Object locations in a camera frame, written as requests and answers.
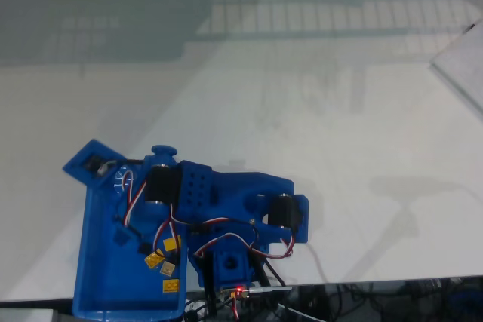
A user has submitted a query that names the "white cable plug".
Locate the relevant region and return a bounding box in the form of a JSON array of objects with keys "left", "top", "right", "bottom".
[{"left": 248, "top": 286, "right": 294, "bottom": 293}]

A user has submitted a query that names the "pale thin cable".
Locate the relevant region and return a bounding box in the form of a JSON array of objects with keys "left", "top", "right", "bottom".
[{"left": 307, "top": 242, "right": 329, "bottom": 285}]

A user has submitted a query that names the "blue plastic bin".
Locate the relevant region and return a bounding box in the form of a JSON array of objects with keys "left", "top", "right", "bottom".
[{"left": 72, "top": 170, "right": 188, "bottom": 321}]

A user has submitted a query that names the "black camera cable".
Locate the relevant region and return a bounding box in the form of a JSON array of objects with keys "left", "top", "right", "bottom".
[{"left": 109, "top": 158, "right": 146, "bottom": 167}]

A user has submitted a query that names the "controller board with red light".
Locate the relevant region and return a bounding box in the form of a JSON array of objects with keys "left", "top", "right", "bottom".
[{"left": 220, "top": 286, "right": 252, "bottom": 300}]

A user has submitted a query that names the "red white black servo wire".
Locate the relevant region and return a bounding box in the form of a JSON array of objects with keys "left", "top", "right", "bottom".
[{"left": 112, "top": 170, "right": 149, "bottom": 232}]

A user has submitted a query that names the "white flat board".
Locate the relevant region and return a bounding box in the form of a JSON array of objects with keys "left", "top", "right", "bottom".
[{"left": 429, "top": 16, "right": 483, "bottom": 119}]

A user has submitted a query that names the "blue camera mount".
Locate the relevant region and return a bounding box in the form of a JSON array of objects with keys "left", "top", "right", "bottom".
[{"left": 62, "top": 139, "right": 128, "bottom": 187}]

